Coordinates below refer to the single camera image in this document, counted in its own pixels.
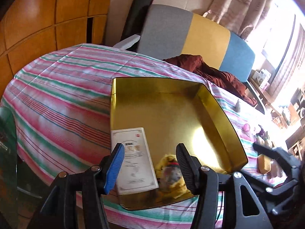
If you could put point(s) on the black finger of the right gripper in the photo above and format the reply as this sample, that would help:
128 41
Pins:
264 150

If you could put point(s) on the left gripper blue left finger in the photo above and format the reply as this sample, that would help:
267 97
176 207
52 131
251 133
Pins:
112 167

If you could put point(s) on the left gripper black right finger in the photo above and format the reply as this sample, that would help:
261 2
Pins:
189 166

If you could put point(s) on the yellow sponge piece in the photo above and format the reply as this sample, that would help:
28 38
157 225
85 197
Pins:
264 164

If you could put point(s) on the cream incense box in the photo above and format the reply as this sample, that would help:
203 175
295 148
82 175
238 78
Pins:
136 174

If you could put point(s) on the yellow plush toy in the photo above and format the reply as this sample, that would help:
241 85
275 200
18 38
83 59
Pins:
169 176

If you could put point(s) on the white plastic bag ball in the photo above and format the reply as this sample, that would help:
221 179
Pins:
237 107

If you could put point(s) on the wooden desk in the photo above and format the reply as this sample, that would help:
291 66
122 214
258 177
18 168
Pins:
283 114

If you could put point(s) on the white carton box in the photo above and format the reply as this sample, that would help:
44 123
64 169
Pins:
261 78

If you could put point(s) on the rust red jacket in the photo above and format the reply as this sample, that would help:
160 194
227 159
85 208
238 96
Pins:
222 79

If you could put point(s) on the right patterned curtain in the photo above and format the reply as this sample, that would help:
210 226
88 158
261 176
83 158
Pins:
291 63

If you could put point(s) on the patterned curtain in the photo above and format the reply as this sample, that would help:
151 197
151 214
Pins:
291 63
239 16

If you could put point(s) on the grey yellow blue armchair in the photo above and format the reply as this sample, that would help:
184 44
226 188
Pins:
170 31

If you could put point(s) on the left patterned curtain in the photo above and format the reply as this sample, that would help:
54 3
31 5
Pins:
239 16

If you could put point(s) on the black rolled mat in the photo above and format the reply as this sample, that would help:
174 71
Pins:
136 17

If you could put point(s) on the wooden wardrobe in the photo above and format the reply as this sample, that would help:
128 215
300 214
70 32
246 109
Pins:
32 28

